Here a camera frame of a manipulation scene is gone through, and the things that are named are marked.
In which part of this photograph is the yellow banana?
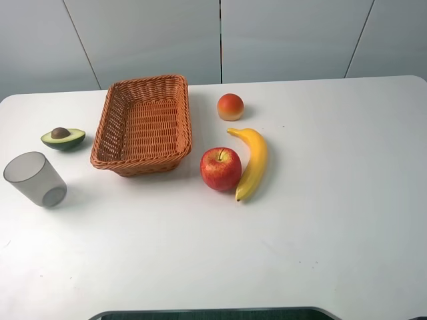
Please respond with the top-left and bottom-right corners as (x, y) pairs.
(227, 128), (269, 202)

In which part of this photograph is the orange wicker basket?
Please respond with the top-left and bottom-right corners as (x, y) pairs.
(90, 75), (192, 177)

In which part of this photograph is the red apple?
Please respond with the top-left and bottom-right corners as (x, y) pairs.
(199, 147), (242, 191)

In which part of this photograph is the orange round bread bun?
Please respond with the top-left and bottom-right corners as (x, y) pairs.
(217, 93), (244, 121)

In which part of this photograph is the halved avocado with pit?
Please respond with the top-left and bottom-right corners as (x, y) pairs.
(41, 127), (86, 151)

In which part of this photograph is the grey translucent plastic cup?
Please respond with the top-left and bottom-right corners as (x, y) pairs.
(3, 151), (67, 207)

